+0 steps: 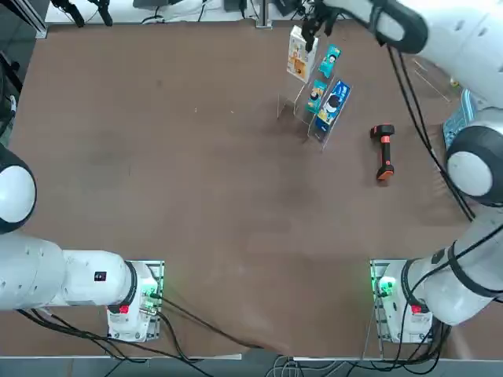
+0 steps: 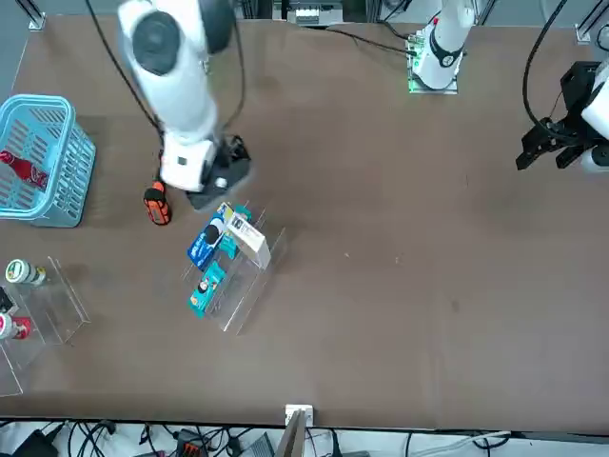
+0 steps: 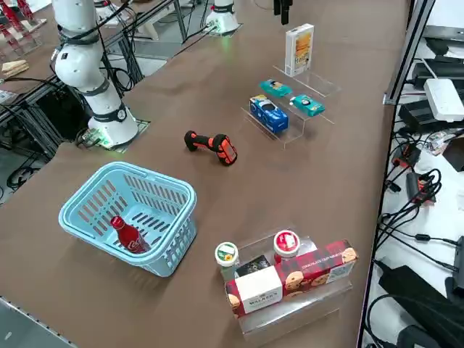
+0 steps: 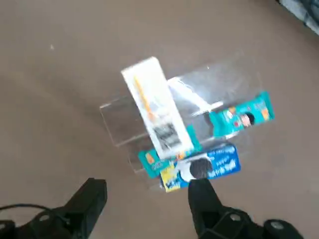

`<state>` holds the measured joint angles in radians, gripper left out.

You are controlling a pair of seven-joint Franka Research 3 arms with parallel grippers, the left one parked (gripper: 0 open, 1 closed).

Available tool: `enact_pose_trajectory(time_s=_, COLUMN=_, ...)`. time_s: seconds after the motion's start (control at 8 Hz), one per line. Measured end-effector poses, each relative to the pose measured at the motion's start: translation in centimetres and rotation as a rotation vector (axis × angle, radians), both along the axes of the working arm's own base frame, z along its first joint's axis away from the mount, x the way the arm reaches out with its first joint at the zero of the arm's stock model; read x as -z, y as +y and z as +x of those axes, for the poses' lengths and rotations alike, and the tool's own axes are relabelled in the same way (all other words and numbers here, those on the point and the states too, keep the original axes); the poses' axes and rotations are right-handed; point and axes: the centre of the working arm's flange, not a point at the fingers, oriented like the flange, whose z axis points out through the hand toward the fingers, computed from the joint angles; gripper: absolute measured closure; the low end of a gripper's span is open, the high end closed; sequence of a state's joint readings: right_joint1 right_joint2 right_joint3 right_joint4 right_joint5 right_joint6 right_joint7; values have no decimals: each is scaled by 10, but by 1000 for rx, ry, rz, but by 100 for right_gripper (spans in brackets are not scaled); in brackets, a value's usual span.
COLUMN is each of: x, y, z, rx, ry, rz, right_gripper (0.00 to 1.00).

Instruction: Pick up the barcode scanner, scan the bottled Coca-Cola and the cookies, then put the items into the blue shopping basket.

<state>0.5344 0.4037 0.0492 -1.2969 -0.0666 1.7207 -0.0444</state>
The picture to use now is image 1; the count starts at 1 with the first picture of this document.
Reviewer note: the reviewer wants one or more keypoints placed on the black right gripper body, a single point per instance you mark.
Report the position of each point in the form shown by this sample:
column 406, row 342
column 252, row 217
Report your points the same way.
column 324, row 8

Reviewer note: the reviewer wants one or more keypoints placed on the white orange cookie box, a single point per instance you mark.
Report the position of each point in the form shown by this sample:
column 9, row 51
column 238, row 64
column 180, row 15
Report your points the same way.
column 298, row 59

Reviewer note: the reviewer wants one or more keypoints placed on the black orange barcode scanner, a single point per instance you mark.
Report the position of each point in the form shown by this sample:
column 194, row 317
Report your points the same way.
column 384, row 157

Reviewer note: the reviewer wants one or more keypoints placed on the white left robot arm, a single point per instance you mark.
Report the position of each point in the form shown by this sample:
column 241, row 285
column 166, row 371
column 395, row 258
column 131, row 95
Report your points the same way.
column 31, row 275

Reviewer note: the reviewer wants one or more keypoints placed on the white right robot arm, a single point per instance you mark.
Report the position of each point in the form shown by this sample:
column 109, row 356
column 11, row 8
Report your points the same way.
column 471, row 39

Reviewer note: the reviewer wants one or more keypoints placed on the blue plastic shopping basket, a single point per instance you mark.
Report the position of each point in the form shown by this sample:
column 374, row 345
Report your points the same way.
column 456, row 125

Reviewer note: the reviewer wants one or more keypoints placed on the teal snack packet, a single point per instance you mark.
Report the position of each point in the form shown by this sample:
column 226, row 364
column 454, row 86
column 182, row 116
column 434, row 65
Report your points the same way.
column 315, row 96
column 329, row 61

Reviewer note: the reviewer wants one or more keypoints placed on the clear acrylic tiered shelf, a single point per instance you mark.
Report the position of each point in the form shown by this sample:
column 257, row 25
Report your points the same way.
column 287, row 104
column 428, row 74

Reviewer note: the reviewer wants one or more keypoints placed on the blue Oreo cookie box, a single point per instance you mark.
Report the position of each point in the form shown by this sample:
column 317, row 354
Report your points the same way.
column 332, row 106

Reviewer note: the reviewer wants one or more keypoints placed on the black tripod stand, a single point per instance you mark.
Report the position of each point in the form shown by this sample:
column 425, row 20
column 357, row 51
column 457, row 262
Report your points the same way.
column 8, row 114

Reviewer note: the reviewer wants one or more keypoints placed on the green-lid white cup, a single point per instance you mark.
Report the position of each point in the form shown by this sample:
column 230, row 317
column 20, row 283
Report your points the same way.
column 455, row 82

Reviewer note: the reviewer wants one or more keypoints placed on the aluminium frame profile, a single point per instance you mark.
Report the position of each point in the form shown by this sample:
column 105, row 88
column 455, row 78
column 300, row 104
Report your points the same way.
column 31, row 19

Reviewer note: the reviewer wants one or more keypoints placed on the white post foot bracket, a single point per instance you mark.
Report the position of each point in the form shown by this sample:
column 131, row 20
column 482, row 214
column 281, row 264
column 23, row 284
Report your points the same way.
column 264, row 24

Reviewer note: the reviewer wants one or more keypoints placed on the aluminium stand post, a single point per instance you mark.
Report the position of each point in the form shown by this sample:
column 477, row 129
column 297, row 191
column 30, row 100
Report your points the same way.
column 264, row 12

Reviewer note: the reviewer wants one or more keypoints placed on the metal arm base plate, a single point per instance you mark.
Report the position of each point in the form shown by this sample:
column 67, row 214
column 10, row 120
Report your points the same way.
column 161, row 267
column 376, row 314

